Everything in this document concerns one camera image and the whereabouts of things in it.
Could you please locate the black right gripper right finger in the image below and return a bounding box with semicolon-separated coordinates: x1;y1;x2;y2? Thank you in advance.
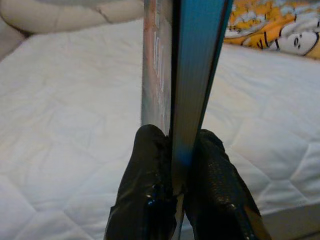
183;128;273;240

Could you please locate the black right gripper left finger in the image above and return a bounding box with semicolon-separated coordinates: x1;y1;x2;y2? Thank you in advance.
104;124;179;240

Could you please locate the blue-edged book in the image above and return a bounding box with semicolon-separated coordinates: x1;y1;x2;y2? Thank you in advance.
140;0;235;240

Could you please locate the yellow cartoon print pillow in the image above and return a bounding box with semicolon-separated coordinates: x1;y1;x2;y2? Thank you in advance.
223;0;320;60

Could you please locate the white quilted mattress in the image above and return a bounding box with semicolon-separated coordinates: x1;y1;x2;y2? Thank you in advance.
0;18;320;240

